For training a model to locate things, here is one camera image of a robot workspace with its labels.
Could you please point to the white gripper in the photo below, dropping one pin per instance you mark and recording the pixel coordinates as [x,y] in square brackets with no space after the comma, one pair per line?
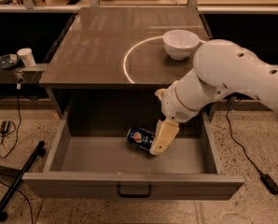
[173,104]

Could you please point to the blue pepsi can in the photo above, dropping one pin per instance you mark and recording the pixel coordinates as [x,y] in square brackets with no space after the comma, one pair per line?
[140,137]

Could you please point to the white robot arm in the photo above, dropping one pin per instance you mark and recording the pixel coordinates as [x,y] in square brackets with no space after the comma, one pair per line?
[220,68]

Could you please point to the grey open drawer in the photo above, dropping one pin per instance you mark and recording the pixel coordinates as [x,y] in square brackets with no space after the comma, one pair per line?
[91,155]

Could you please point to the grey cabinet counter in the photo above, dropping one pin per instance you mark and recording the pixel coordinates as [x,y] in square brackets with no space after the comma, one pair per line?
[118,47]

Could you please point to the white ceramic bowl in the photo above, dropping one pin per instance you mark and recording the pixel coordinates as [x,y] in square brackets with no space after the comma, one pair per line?
[180,43]

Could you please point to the black power adapter right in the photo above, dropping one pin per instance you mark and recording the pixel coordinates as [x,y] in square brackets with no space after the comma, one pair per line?
[269,183]

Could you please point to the white paper cup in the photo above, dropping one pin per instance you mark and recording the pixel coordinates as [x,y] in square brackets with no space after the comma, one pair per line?
[27,57]

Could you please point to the dark blue plate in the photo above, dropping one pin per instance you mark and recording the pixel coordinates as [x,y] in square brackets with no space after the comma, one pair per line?
[9,61]

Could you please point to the black bar on floor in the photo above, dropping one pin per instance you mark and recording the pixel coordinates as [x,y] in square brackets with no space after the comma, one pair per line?
[14,187]

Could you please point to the black drawer handle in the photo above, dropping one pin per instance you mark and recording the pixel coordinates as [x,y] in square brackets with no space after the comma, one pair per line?
[134,192]

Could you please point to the black adapter with cable left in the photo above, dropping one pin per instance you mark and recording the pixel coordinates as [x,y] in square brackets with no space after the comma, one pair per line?
[7,128]

